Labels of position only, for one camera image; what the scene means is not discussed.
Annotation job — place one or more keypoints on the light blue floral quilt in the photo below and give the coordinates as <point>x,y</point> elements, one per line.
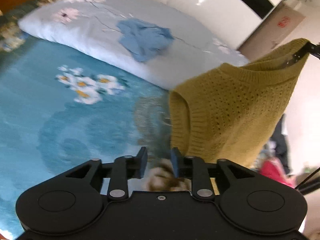
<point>90,26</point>

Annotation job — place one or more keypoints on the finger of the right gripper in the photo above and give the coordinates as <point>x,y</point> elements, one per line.
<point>313,49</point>
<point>298,55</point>

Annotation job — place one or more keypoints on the mustard yellow knit sweater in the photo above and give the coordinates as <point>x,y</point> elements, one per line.
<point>230,112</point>

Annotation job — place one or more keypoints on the blue crumpled garment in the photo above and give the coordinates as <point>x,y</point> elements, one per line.
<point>144,40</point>

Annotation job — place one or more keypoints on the pink red garment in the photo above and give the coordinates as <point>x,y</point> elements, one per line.
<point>272,168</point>

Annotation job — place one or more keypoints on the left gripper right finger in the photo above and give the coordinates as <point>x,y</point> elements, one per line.
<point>182,166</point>

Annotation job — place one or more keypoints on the teal floral bed sheet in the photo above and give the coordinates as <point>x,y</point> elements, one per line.
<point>60,108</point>

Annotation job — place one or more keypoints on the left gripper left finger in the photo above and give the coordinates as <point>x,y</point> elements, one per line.
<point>136,166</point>

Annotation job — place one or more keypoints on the red paper wall decoration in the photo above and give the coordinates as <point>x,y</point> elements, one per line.
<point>284,22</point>

